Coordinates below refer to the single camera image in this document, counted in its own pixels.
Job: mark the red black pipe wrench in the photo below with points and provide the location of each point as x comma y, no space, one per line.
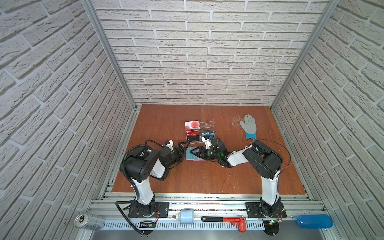
239,222

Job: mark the red white patterned card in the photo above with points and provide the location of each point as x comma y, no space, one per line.
192,125

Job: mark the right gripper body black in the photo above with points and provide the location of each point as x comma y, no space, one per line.
209,154

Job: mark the red VIP card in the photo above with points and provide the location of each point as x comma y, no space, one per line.
192,133

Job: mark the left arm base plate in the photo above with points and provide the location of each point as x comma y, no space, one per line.
152,210

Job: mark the black logo Vip card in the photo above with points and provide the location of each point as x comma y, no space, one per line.
207,131

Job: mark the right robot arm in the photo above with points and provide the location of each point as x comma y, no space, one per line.
262,158

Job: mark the red leather card holder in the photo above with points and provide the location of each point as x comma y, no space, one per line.
193,154

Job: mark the grey work glove blue cuff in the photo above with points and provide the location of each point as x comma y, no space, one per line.
249,126

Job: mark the clear acrylic card display stand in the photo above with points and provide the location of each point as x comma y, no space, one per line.
204,125

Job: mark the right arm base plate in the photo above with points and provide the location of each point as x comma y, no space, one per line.
263,210

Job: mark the blue plastic case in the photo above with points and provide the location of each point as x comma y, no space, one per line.
315,221

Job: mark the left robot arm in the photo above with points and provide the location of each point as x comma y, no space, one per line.
142,161

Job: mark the aluminium rail frame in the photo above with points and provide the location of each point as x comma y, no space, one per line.
114,207

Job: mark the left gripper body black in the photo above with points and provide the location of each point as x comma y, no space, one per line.
177,156

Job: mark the silver drink can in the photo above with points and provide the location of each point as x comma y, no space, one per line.
89,222

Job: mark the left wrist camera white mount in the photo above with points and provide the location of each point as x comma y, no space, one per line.
170,144

